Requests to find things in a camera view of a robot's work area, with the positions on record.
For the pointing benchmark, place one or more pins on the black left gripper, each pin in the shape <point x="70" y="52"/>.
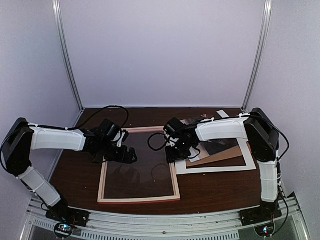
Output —
<point x="129" y="156"/>

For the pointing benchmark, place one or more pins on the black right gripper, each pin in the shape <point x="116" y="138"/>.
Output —
<point x="170" y="155"/>

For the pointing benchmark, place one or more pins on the white mat board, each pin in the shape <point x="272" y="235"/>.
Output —
<point x="181" y="166"/>

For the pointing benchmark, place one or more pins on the dark painting photo print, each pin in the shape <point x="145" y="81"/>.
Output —
<point x="215" y="146"/>

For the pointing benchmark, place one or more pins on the clear acrylic sheet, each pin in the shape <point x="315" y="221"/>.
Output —
<point x="140" y="172"/>

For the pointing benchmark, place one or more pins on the light wood picture frame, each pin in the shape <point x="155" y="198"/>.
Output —
<point x="140" y="198"/>

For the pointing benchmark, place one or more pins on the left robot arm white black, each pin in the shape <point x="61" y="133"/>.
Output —
<point x="25" y="137"/>

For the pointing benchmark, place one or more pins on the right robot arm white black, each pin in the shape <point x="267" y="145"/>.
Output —
<point x="255" y="128"/>

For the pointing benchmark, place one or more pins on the brown backing board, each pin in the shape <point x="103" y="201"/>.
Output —
<point x="231" y="157"/>

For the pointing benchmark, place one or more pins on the left controller board with leds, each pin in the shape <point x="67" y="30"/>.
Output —
<point x="63" y="230"/>

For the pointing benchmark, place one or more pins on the controller board with leds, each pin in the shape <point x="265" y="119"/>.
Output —
<point x="63" y="230"/>
<point x="265" y="230"/>

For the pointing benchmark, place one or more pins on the right controller board with leds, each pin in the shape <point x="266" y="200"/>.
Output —
<point x="265" y="230"/>

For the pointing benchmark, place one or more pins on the right camera cable black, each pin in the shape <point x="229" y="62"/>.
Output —
<point x="157" y="141"/>

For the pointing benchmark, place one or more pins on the camera cable black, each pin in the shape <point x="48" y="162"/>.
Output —
<point x="101" y="110"/>
<point x="157" y="141"/>

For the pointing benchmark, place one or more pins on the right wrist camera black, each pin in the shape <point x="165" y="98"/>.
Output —
<point x="172" y="127"/>

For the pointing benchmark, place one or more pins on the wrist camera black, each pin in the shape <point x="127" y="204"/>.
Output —
<point x="108" y="130"/>
<point x="172" y="127"/>

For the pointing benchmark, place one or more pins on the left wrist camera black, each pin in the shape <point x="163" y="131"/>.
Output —
<point x="108" y="130"/>

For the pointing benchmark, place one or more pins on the left camera cable black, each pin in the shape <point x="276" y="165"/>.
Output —
<point x="101" y="110"/>

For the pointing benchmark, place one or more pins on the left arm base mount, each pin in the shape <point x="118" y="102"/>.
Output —
<point x="65" y="214"/>

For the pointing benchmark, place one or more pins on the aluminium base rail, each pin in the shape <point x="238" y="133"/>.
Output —
<point x="223" y="225"/>

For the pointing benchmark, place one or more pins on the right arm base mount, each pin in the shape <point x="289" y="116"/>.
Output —
<point x="265" y="212"/>

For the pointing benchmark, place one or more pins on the left aluminium corner post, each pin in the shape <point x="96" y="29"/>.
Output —
<point x="65" y="53"/>

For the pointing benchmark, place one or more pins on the aluminium corner post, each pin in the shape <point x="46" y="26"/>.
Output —
<point x="264" y="30"/>
<point x="65" y="53"/>

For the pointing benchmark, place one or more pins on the right aluminium corner post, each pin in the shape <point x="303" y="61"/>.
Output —
<point x="264" y="30"/>

